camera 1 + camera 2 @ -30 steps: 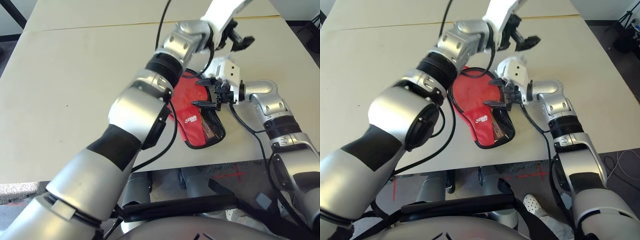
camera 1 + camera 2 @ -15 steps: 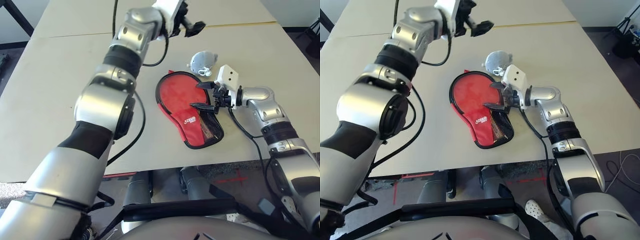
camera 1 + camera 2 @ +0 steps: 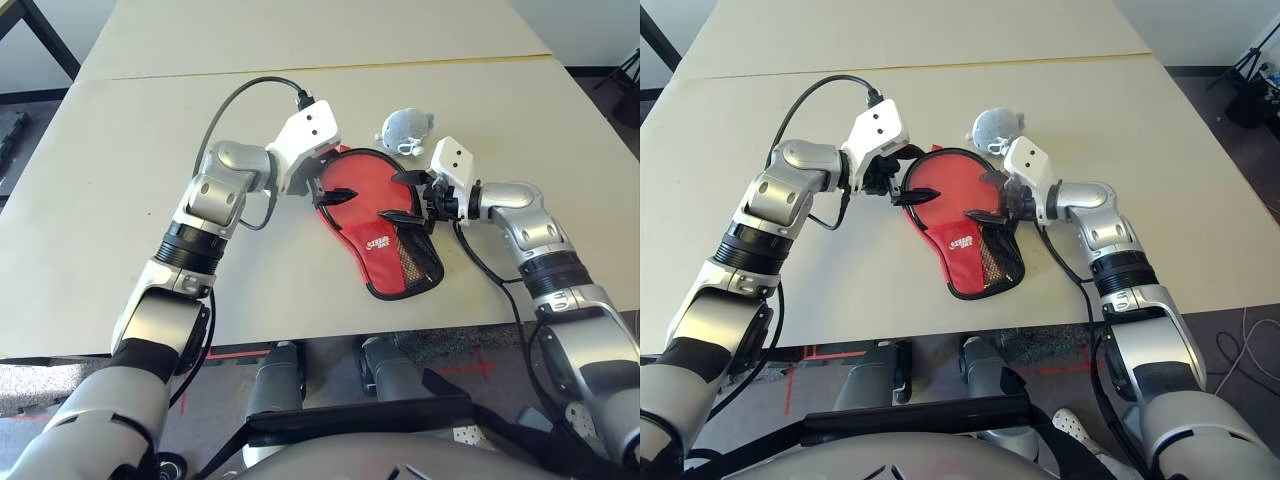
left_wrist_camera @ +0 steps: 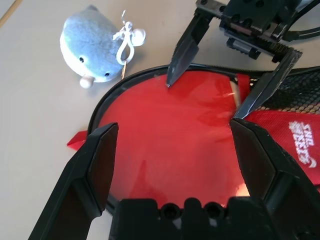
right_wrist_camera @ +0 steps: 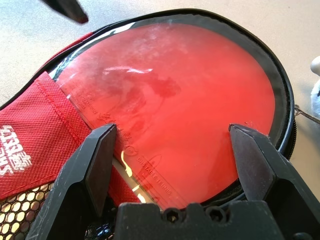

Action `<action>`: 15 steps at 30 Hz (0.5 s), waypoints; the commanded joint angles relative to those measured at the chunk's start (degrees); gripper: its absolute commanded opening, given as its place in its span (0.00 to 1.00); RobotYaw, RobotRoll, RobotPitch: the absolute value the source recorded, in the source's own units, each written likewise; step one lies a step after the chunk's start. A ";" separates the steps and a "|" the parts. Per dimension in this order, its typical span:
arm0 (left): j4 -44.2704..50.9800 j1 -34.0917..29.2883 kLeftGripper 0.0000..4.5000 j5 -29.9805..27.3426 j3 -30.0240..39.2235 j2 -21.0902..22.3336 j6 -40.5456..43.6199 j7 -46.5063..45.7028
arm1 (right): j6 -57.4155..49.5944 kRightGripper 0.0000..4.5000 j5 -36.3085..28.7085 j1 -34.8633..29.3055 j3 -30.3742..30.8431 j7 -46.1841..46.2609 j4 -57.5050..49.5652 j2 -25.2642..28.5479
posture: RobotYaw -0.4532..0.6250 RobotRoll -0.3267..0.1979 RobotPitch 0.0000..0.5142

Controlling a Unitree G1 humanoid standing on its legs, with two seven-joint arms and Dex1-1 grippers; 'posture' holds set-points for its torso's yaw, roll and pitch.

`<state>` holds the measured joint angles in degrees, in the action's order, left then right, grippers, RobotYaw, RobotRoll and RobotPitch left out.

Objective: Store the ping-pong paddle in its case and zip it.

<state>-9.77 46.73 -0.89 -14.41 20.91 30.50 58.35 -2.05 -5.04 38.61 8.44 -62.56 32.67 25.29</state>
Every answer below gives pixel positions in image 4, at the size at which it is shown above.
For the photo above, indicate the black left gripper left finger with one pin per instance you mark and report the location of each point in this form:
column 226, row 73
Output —
column 75, row 180

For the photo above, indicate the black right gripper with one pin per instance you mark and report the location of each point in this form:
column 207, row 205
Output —
column 250, row 22

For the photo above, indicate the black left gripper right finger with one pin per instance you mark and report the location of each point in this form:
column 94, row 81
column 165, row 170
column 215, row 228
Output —
column 282, row 180

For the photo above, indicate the red black paddle case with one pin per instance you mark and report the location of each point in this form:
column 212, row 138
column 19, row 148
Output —
column 280, row 130

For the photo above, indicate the red ping-pong paddle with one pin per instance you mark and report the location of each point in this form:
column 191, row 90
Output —
column 170, row 140

